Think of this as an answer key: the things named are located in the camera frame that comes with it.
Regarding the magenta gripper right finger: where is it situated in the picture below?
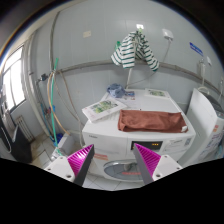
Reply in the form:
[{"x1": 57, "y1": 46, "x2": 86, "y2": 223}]
[{"x1": 133, "y1": 143, "x2": 182, "y2": 185}]

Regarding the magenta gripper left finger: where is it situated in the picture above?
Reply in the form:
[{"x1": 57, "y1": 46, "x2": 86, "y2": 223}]
[{"x1": 45, "y1": 144, "x2": 95, "y2": 186}]

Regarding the brown towel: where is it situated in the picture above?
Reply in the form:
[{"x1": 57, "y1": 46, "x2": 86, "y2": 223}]
[{"x1": 118, "y1": 110, "x2": 188, "y2": 133}]

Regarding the white front-load washing machine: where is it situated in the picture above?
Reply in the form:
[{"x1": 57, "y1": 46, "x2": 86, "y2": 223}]
[{"x1": 82, "y1": 89, "x2": 196, "y2": 182}]

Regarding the dark cabinet at left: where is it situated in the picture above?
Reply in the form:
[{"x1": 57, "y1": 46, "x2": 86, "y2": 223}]
[{"x1": 0, "y1": 117, "x2": 32, "y2": 163}]

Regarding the large illustrated booklet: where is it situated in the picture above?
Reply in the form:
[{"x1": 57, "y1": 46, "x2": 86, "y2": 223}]
[{"x1": 82, "y1": 99, "x2": 126, "y2": 122}]

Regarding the small illustrated leaflet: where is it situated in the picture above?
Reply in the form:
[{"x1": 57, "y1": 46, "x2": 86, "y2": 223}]
[{"x1": 145, "y1": 89, "x2": 170, "y2": 99}]

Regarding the white top-load washing machine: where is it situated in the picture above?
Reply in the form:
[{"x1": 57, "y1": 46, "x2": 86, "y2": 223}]
[{"x1": 179, "y1": 89, "x2": 224, "y2": 167}]

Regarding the blue crumpled cloth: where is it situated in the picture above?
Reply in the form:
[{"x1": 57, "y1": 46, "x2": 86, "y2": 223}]
[{"x1": 107, "y1": 83, "x2": 125, "y2": 98}]

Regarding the green white striped shirt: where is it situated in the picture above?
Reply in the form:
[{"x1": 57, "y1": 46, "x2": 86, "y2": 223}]
[{"x1": 111, "y1": 31, "x2": 159, "y2": 71}]

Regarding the white wall radiator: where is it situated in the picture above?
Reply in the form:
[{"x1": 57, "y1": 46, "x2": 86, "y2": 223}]
[{"x1": 16, "y1": 116, "x2": 34, "y2": 142}]

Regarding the beige hose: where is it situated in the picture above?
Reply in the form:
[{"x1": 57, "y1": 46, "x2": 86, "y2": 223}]
[{"x1": 46, "y1": 71, "x2": 71, "y2": 136}]

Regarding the white power cable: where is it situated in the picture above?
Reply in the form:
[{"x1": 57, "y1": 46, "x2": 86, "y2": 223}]
[{"x1": 125, "y1": 39, "x2": 173, "y2": 90}]

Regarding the window with white frame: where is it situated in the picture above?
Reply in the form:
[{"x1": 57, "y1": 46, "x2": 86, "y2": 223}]
[{"x1": 3, "y1": 47, "x2": 25, "y2": 110}]

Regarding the grey horizontal wall pipe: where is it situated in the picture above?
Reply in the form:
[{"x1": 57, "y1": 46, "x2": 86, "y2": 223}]
[{"x1": 56, "y1": 60, "x2": 221, "y2": 94}]

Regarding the green hose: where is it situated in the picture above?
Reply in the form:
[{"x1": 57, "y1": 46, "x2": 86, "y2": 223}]
[{"x1": 49, "y1": 58, "x2": 64, "y2": 156}]

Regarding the blue wall sign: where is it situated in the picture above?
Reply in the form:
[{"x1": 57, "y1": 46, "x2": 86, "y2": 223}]
[{"x1": 189, "y1": 42, "x2": 203, "y2": 57}]

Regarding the white wall socket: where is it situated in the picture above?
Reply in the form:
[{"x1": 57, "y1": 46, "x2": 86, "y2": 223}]
[{"x1": 162, "y1": 29, "x2": 174, "y2": 40}]

